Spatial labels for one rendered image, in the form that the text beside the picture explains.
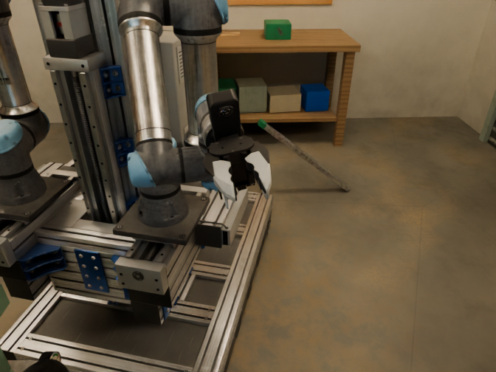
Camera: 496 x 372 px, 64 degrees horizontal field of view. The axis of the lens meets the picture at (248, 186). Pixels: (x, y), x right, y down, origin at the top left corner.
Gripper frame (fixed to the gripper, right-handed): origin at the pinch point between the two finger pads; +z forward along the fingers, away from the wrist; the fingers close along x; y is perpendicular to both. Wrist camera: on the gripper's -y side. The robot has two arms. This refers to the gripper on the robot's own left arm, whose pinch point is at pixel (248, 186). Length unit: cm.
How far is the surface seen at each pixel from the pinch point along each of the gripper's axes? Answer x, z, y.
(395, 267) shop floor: -86, -92, 137
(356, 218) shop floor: -86, -138, 137
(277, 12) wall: -94, -309, 40
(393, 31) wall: -194, -289, 69
